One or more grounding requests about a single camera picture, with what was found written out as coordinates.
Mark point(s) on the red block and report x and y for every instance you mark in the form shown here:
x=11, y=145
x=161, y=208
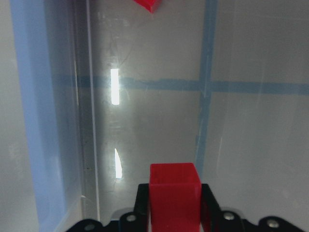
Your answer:
x=175, y=197
x=149, y=5

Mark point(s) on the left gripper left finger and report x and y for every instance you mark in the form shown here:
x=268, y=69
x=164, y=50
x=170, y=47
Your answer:
x=138, y=219

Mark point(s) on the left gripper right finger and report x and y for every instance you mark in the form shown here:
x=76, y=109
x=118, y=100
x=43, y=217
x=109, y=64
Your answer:
x=213, y=218

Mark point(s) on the clear plastic storage box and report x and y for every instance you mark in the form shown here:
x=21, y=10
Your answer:
x=92, y=92

